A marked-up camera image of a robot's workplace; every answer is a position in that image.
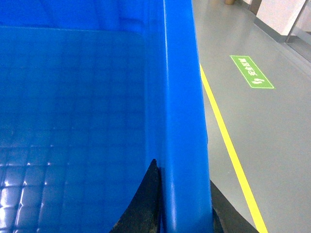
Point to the green floor safety sign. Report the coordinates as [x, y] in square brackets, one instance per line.
[251, 72]

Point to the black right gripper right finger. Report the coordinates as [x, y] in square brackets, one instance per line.
[226, 219]

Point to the large blue plastic crate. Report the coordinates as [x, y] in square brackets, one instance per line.
[91, 93]

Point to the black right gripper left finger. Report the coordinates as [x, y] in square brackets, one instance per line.
[143, 214]

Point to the yellow floor tape line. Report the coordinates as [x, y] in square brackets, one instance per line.
[242, 179]

